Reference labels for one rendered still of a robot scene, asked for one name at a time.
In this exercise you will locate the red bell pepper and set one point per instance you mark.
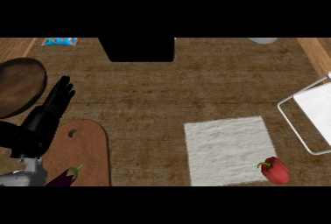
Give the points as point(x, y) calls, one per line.
point(275, 171)

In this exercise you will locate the brown wooden cutting board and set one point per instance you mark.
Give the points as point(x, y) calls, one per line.
point(86, 151)

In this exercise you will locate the pale grey round object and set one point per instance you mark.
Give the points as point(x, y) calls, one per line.
point(263, 40)

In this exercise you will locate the purple eggplant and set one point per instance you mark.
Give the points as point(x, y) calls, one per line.
point(63, 178)

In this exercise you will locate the blue patterned packet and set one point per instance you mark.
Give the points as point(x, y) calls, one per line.
point(59, 41)

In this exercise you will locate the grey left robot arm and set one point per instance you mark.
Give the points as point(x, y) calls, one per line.
point(23, 175)

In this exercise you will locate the black box appliance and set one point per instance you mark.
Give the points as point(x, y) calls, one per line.
point(139, 49)

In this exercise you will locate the white placemat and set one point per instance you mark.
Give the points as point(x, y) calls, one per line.
point(230, 150)

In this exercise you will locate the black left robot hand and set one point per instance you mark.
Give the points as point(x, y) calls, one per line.
point(43, 122)

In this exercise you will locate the brown wooden bowl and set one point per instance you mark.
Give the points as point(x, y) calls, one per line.
point(18, 86)

